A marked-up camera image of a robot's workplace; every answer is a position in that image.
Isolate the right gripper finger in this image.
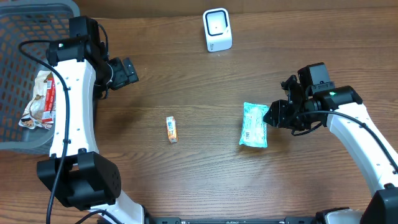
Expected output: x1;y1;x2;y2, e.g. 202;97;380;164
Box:
267;100;285;120
263;113;280;128

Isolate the teal wet wipes pack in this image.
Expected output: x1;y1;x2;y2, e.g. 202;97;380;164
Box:
239;102;269;148

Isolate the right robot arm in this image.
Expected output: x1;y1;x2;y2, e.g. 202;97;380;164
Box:
263;62;397;223

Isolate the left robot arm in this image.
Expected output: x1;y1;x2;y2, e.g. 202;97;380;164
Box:
37;16;152;223

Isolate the white barcode scanner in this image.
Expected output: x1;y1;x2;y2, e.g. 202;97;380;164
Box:
203;7;233;52

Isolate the red snack bar wrapper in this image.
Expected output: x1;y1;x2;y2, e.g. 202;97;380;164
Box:
42;75;56;123

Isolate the white brown snack bag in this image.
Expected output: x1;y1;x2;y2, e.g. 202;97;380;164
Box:
18;71;55;129

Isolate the grey plastic mesh basket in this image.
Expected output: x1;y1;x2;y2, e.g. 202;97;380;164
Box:
1;0;80;154

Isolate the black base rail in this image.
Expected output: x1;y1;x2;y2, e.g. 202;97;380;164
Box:
96;216;376;224

